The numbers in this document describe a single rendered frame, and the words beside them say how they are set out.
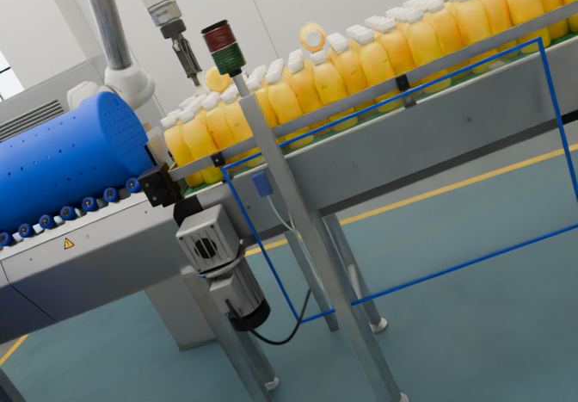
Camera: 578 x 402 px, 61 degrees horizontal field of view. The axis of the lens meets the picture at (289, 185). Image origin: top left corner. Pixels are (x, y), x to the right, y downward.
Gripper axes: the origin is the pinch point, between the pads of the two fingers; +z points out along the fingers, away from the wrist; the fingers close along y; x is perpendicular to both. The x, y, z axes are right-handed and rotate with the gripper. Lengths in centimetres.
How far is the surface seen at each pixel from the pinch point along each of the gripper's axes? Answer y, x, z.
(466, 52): 34, 70, 16
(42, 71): -251, -176, -46
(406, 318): -6, 32, 113
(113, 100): 9.3, -24.1, -6.9
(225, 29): 51, 22, -11
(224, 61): 52, 19, -6
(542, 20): 34, 89, 16
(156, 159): 17.8, -17.5, 13.4
